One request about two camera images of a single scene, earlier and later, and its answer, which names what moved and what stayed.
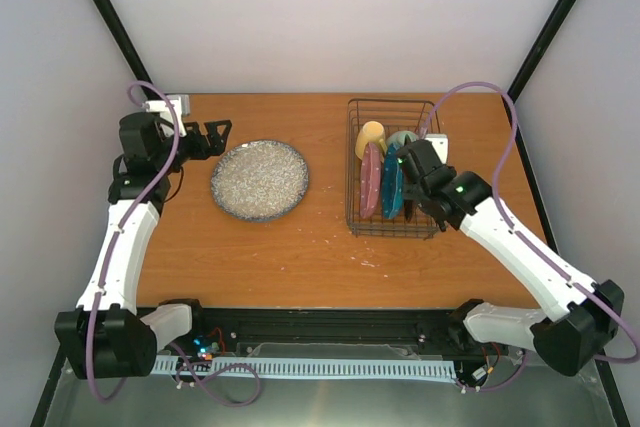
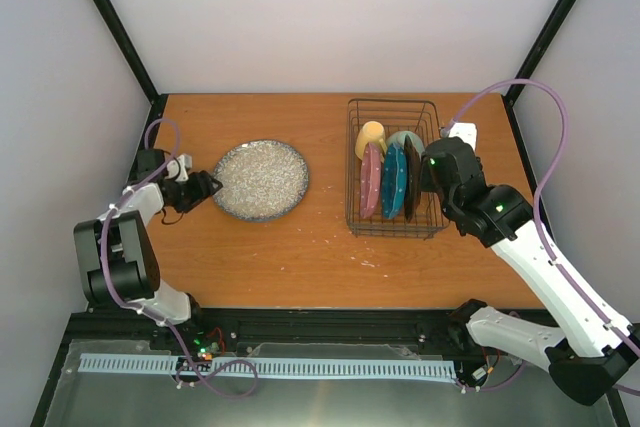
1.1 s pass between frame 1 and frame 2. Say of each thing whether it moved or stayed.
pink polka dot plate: stayed
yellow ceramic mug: stayed
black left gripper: moved
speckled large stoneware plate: stayed
